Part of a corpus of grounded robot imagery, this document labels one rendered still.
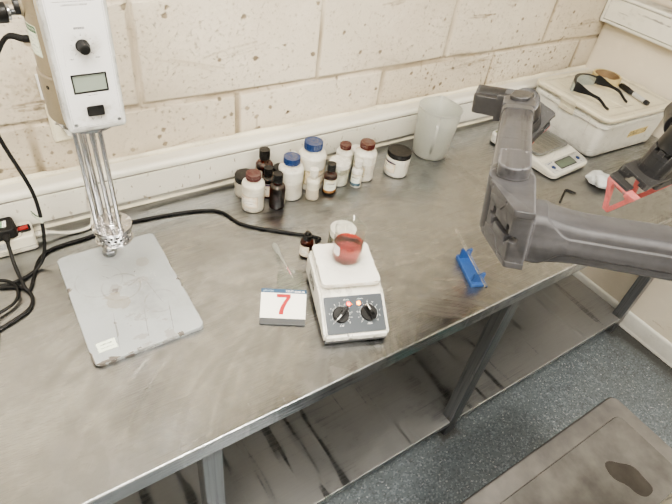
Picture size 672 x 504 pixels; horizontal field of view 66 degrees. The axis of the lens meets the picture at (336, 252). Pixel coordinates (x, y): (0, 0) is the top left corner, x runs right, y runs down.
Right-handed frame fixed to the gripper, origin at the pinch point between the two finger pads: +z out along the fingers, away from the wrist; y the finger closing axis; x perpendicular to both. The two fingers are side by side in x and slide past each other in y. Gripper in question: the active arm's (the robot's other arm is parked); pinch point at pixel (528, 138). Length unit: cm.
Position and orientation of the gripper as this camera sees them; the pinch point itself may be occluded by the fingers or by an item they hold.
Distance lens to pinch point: 129.6
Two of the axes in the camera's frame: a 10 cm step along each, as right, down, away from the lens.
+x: 6.3, 6.8, -3.9
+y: -6.8, 7.1, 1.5
